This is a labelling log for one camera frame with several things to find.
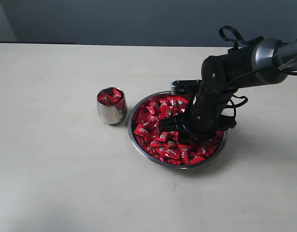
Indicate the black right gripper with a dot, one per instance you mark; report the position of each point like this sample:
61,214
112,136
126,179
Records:
202,117

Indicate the red candy from gripper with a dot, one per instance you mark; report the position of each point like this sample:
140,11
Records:
117,95

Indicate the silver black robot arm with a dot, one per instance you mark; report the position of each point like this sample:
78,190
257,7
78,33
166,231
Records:
261,62

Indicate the round stainless steel plate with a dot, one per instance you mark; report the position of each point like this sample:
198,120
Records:
131,128

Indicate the stainless steel cup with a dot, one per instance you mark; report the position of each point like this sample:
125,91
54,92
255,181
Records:
113,114

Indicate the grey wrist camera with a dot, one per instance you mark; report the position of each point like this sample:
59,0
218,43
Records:
185,87

